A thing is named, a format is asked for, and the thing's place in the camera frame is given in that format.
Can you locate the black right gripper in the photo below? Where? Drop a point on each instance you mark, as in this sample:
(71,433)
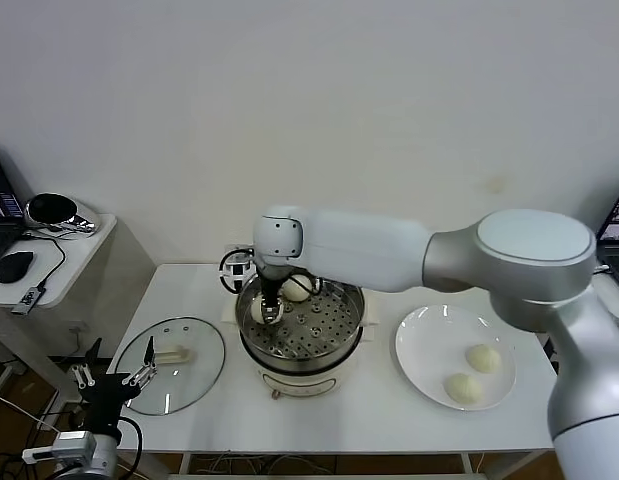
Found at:
(271,285)

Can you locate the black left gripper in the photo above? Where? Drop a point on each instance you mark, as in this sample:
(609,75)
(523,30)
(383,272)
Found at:
(106,397)

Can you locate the white steamed baozi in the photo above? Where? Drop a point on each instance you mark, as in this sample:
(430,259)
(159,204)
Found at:
(256,310)
(464,388)
(484,358)
(296,291)

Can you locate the round glass lid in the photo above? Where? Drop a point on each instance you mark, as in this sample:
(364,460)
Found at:
(189,340)

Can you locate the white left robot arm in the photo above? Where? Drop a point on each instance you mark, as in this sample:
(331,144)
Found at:
(106,457)

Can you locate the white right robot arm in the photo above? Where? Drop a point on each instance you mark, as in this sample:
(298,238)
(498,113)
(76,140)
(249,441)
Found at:
(364,250)

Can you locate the stainless steel steamer basket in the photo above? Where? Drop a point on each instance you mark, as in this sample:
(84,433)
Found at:
(329,325)

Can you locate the cream electric cooker base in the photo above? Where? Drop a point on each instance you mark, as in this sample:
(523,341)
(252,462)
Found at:
(299,382)

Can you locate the white side desk with mouse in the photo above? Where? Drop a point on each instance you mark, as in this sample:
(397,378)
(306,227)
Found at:
(74,270)

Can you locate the white table leg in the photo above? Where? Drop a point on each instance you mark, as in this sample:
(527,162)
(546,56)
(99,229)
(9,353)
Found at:
(467,464)
(185,464)

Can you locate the grey usb hub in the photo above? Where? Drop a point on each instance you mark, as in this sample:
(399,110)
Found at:
(28,301)

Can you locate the black computer mouse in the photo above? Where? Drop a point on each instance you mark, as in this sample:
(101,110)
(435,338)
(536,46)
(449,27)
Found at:
(14,266)

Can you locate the white round plate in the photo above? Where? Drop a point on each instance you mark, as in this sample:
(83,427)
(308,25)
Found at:
(424,340)

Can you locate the chrome and black headset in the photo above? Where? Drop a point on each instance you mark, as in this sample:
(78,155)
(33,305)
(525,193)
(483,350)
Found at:
(51,209)

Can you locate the white side desk with label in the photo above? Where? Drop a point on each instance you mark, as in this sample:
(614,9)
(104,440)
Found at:
(609,296)

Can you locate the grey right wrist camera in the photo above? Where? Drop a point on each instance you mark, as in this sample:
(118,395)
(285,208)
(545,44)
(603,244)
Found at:
(237,269)

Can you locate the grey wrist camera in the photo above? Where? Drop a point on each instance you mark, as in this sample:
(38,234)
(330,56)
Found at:
(237,269)
(75,447)

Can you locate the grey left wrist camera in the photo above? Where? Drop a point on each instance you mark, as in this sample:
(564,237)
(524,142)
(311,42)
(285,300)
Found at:
(75,447)

